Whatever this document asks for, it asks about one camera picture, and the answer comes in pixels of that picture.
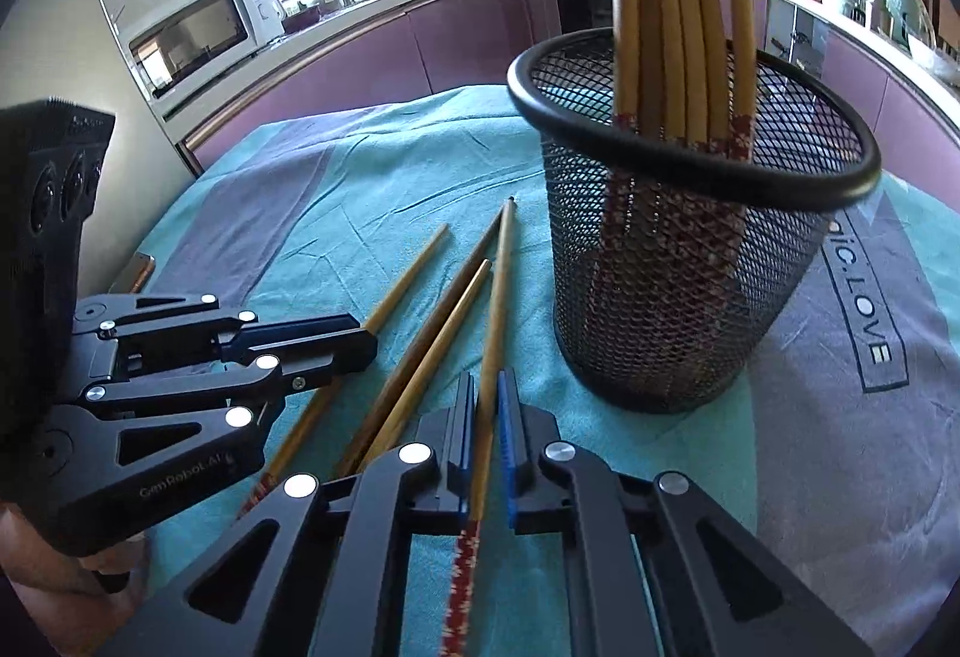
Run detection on teal appliance under plastic cover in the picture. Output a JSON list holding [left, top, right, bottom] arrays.
[[870, 0, 938, 49]]

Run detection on bunch of wooden chopsticks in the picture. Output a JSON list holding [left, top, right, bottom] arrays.
[[596, 0, 758, 358]]

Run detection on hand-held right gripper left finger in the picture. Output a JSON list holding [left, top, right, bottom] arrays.
[[96, 372, 479, 657]]

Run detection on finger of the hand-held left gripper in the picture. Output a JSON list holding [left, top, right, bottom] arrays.
[[43, 343, 380, 554], [73, 293, 380, 389]]

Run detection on person's left hand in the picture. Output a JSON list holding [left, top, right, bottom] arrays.
[[0, 505, 151, 632]]

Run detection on black mesh holder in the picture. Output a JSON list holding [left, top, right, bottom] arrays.
[[506, 27, 882, 414]]

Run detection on white microwave oven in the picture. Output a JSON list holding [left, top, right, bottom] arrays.
[[122, 0, 287, 103]]

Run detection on dark floral-ended wooden chopstick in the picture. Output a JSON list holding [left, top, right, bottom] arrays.
[[330, 211, 505, 478]]

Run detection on teal and grey tablecloth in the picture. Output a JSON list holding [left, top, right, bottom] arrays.
[[135, 83, 960, 657]]

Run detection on pink kitchen base cabinets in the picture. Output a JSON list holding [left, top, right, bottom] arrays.
[[184, 0, 560, 170], [750, 0, 960, 182]]

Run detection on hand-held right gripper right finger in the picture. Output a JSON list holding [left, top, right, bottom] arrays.
[[497, 368, 880, 657]]

